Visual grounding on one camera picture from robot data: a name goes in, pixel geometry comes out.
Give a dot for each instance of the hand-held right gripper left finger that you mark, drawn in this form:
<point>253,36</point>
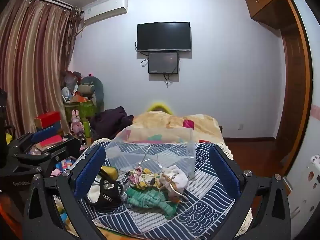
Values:
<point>89,171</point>

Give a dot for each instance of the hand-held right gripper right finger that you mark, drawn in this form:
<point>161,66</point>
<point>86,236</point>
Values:
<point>224,172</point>

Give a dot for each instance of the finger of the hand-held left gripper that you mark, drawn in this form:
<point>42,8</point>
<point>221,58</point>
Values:
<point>68,148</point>
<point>45,133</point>

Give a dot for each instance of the yellow and black soft item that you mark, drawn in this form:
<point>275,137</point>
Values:
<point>110,172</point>

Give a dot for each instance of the black and white sock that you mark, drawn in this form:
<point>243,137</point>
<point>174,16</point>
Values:
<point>110,195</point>

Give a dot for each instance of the floral fabric scrunchie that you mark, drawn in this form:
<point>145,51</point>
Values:
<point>146,177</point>

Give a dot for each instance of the green knitted cloth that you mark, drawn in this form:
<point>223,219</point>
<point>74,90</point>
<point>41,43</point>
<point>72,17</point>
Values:
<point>150,200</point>

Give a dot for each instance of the clear plastic box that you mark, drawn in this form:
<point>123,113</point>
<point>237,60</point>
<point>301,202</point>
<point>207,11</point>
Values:
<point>160,152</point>

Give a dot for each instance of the red book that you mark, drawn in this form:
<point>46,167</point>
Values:
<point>51,141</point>

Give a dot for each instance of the red box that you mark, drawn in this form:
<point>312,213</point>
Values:
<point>48,119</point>

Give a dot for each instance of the colourful toy blocks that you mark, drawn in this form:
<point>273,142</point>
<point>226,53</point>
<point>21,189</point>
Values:
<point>63,167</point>

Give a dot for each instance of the white cloth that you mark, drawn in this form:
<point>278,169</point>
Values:
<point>93,193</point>

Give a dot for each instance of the cream crochet bedspread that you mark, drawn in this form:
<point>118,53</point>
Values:
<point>225,148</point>

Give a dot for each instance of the green bottle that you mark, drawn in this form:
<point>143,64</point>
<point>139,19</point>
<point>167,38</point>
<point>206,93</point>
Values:
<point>87,129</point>

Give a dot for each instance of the pink bunny figure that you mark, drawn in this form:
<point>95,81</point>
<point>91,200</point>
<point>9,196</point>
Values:
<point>75,122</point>

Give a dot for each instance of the blue patterned cloth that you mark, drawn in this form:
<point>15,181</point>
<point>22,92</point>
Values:
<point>205,200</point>

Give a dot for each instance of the green cardboard box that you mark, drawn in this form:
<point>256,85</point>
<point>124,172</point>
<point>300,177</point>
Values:
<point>85,108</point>

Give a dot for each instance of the white small fan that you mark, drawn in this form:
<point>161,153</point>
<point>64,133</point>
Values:
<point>65,93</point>

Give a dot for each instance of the dark purple clothing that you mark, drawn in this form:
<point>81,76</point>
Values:
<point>110,122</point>

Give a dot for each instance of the brown striped curtain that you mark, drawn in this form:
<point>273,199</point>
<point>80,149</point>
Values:
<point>35,65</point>

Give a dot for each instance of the yellow fleece blanket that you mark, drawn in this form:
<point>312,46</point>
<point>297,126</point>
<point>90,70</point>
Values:
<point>160,120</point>

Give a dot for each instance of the white door with stickers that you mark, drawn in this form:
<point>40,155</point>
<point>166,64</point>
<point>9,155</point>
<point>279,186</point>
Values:
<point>307,155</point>

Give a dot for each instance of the yellow chair back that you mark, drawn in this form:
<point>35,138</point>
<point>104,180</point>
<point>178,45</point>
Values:
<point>157,107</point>

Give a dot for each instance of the wooden wardrobe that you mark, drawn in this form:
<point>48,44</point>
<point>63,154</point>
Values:
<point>292,80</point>

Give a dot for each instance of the white air conditioner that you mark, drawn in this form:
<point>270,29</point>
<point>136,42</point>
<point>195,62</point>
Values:
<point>105,8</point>

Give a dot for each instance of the small black wall monitor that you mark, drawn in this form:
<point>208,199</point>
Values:
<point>163,62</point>

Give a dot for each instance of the curtain rail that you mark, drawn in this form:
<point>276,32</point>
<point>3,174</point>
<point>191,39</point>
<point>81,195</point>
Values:
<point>45,0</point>

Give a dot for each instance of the black wall television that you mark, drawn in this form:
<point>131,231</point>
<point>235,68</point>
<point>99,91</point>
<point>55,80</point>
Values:
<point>163,36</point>

